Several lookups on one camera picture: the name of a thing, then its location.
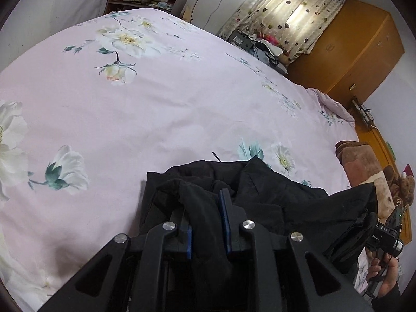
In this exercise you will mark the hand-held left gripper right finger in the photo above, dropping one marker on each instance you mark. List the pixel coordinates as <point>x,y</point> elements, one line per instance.
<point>224,221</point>

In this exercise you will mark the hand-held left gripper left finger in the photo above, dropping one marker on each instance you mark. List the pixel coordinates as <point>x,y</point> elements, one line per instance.
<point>189,243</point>

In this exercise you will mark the black puffer jacket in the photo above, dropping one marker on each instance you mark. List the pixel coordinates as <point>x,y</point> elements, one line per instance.
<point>282,198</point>

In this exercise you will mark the person's right forearm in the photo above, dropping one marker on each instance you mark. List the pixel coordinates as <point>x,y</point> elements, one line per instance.
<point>388,302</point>

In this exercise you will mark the pile of clothes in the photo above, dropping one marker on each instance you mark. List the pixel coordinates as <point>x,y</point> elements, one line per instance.
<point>263,47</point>

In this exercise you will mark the person's right hand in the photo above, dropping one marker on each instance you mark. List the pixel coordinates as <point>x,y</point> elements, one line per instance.
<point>386,276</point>

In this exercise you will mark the brown teddy bear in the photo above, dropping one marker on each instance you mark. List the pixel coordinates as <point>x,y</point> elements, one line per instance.
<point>404,188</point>

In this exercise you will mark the bear print pillow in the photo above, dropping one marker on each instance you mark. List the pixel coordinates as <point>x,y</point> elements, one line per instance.
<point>360,165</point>

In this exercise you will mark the wooden headboard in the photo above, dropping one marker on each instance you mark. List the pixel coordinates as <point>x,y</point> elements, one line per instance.
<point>377,146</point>

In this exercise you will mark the bed with pink floral sheet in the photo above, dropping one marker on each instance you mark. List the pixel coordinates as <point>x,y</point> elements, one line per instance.
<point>162,104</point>

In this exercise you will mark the grey cardboard box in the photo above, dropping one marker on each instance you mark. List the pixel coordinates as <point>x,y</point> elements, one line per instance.
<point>241,40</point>

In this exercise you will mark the wooden wardrobe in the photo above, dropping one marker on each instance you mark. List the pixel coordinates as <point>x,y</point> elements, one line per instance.
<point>351,48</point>

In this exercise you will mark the heart print curtain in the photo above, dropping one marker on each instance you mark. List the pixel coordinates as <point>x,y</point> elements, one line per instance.
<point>286,9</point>

